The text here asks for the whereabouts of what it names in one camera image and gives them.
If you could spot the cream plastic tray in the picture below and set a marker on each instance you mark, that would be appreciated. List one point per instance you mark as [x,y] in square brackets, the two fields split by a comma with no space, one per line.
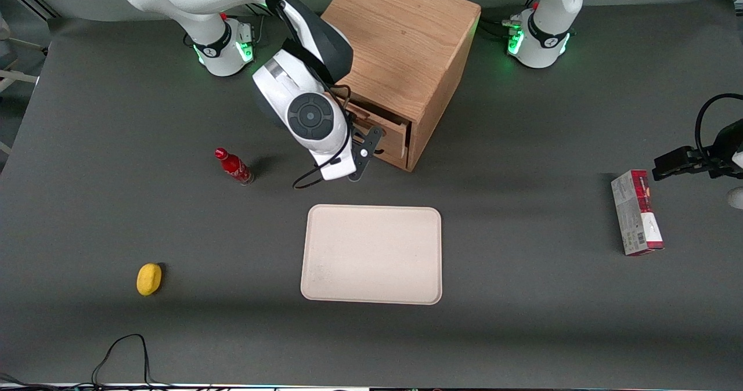
[371,254]

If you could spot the wooden drawer with tray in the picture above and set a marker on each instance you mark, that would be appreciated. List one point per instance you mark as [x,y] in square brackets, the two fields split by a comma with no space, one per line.
[392,129]

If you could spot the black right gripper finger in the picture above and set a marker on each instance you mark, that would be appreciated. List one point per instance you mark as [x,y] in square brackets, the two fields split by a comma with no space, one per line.
[365,156]

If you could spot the red cola bottle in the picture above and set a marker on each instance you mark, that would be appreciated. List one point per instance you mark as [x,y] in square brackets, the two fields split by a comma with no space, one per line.
[234,167]

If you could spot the white metal stand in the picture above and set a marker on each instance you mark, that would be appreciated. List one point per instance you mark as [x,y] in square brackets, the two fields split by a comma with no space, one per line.
[17,76]

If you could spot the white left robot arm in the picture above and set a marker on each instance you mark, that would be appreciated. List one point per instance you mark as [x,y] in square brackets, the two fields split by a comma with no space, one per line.
[545,43]

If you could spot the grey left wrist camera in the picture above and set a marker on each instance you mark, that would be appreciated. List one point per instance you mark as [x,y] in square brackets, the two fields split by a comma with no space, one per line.
[736,198]

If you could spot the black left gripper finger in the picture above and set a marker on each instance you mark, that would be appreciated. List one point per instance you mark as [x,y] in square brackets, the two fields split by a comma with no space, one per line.
[682,162]

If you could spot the wooden drawer cabinet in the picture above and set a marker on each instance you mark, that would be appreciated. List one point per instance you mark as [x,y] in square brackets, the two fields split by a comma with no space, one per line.
[400,37]

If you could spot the red plaid carton box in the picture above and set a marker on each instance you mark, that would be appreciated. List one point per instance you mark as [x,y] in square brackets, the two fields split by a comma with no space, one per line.
[635,217]

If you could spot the yellow lemon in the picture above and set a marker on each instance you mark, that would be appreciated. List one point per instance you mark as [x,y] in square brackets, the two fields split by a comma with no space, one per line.
[149,279]

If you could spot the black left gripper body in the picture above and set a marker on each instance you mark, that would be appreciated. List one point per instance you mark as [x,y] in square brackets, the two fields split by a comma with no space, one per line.
[717,159]

